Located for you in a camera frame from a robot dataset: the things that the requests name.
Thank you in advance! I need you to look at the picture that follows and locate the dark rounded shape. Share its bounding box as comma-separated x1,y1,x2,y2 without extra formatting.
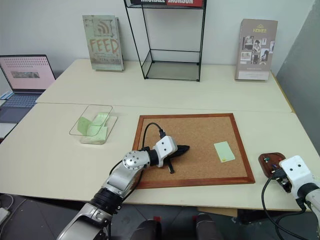
195,213,222,240
133,219,162,240

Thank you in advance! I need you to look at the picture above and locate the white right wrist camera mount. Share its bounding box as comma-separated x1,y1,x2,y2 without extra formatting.
279,155,315,200

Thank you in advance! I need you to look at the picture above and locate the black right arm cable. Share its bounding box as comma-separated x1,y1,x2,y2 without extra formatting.
261,169,311,214

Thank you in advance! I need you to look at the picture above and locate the clear plastic box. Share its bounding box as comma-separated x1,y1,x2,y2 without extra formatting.
68,104,119,146

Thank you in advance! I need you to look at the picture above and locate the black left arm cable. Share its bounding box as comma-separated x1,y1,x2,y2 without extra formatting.
109,122,167,188

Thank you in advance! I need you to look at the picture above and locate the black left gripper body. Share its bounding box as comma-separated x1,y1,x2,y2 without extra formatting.
159,146,181,175

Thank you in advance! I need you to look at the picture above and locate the beige HOMES book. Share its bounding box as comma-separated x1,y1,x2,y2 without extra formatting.
234,18,279,82

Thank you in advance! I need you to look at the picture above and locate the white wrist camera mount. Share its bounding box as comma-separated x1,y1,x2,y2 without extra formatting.
279,155,315,200
152,136,179,168

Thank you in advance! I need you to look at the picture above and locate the grey FEED book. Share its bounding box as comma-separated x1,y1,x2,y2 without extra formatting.
82,14,125,73

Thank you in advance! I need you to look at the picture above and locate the wood framed cork board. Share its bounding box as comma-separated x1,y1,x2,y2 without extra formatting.
132,113,256,190

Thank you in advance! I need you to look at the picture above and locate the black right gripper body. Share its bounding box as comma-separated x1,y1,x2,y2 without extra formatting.
279,177,294,194

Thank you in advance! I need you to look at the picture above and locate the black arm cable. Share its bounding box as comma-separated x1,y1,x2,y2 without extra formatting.
109,122,167,188
261,169,311,214

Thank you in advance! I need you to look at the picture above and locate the open laptop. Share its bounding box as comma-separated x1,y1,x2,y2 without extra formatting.
0,54,57,124

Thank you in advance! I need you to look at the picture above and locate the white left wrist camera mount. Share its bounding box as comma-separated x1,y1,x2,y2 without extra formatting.
152,136,179,168

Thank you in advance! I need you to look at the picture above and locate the folded green sticky note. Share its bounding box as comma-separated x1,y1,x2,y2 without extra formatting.
77,116,91,134

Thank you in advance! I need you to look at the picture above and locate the white charger with cable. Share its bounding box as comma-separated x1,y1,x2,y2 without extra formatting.
0,194,15,221

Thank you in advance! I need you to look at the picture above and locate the black red book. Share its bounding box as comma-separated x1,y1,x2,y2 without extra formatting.
124,0,204,7

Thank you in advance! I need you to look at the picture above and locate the black wire rack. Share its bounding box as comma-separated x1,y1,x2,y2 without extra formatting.
123,0,208,83

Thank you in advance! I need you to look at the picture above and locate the brown wooden tray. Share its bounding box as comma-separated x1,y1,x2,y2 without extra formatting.
258,152,288,181

